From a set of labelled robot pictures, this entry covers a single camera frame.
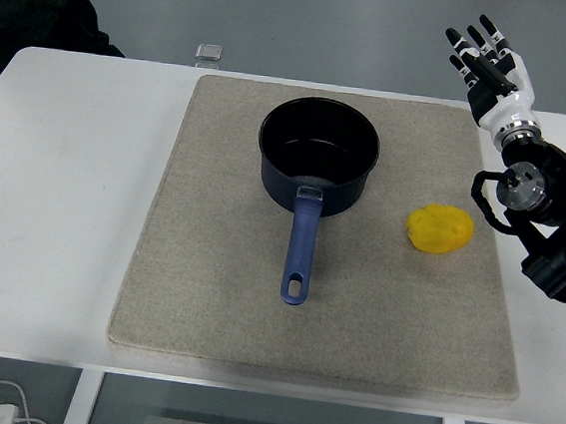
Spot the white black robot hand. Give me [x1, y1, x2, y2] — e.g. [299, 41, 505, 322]
[434, 10, 544, 147]

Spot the yellow potato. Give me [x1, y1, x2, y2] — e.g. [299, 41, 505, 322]
[402, 201, 477, 259]

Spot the beige fabric mat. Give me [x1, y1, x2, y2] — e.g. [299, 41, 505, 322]
[104, 66, 548, 402]

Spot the small clear square block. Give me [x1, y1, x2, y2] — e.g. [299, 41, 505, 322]
[195, 41, 226, 63]

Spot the person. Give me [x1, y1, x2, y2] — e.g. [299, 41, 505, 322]
[0, 0, 132, 89]

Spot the blue pot with handle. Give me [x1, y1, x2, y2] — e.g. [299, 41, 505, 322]
[243, 91, 385, 313]

